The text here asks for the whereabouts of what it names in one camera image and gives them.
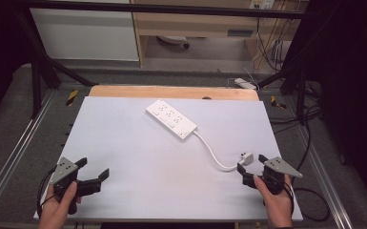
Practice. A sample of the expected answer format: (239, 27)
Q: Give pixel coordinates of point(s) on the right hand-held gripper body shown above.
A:
(275, 176)

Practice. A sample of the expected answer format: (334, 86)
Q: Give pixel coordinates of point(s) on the person's right hand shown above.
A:
(278, 206)

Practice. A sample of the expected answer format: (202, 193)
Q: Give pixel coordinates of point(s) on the person's left hand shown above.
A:
(54, 211)

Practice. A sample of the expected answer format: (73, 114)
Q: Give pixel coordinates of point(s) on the white wall socket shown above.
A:
(262, 4)

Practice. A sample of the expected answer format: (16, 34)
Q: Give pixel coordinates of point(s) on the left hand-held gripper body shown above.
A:
(64, 170)

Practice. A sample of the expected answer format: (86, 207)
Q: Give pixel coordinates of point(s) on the aluminium rail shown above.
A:
(327, 178)
(16, 149)

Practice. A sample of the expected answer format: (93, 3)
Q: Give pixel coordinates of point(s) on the yellow black tape strip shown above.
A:
(72, 97)
(277, 102)

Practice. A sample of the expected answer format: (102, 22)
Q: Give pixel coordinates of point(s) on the white chair base with wheel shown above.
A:
(174, 40)

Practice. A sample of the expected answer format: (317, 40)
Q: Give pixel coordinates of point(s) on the white cabinet panel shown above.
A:
(82, 35)

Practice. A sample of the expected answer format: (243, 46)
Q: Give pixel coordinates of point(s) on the black metal frame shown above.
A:
(171, 8)

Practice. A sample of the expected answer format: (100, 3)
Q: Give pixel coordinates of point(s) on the small white power strip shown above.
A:
(245, 83)

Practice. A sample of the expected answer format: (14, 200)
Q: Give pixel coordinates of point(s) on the wooden table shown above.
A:
(171, 92)

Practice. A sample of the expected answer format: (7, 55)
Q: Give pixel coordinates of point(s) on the white plug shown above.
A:
(247, 157)

